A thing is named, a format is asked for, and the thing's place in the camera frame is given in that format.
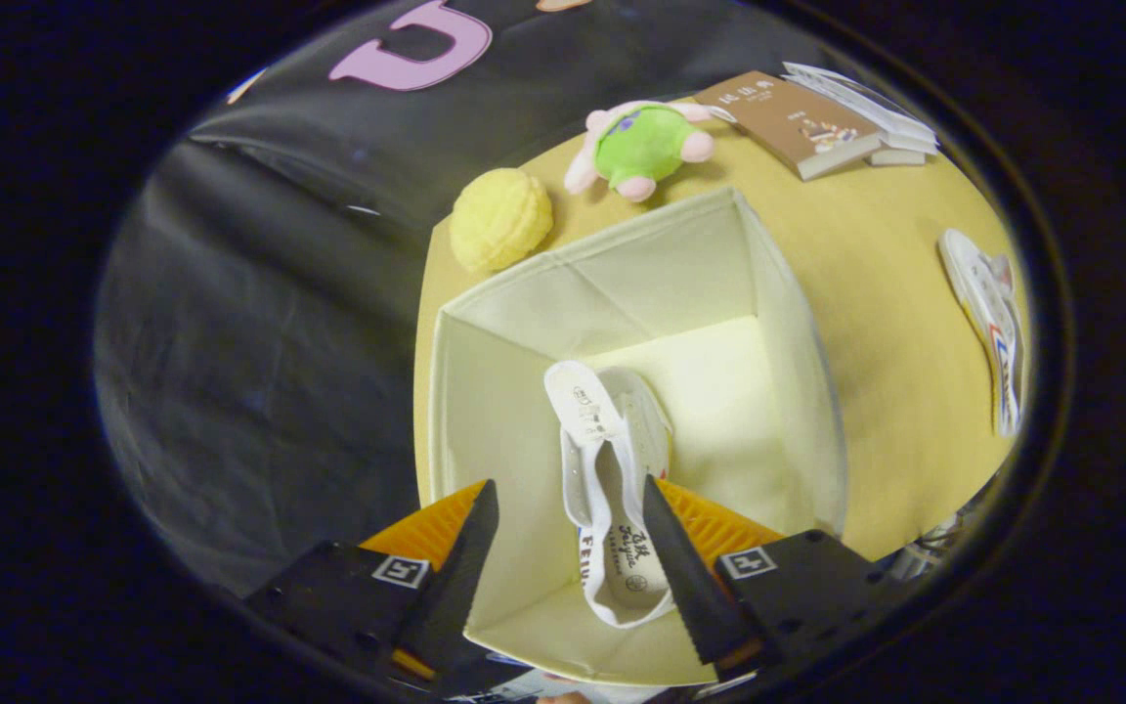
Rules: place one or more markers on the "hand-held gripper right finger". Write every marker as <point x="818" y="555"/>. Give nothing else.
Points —
<point x="685" y="587"/>

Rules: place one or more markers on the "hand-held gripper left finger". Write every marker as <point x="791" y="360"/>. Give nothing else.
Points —
<point x="455" y="587"/>

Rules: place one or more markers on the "white canvas shoe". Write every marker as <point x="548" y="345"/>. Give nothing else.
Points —
<point x="983" y="303"/>
<point x="612" y="469"/>

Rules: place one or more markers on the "beige fabric storage box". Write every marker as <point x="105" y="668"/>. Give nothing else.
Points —
<point x="504" y="420"/>

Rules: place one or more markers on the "black backdrop cloth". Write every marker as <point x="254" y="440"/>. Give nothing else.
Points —
<point x="260" y="342"/>

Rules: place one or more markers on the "yellow plush toy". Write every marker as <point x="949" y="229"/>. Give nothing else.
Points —
<point x="499" y="220"/>

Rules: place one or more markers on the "green and pink plush toy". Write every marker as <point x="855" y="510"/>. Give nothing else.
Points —
<point x="646" y="147"/>

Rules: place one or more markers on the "reddish brown book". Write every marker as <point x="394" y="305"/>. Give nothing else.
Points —
<point x="895" y="156"/>

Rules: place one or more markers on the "brown cover book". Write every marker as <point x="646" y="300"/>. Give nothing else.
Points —
<point x="778" y="112"/>

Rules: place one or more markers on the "white patterned cover book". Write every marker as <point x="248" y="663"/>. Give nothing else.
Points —
<point x="910" y="145"/>

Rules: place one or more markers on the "white portrait cover book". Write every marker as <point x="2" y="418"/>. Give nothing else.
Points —
<point x="866" y="98"/>

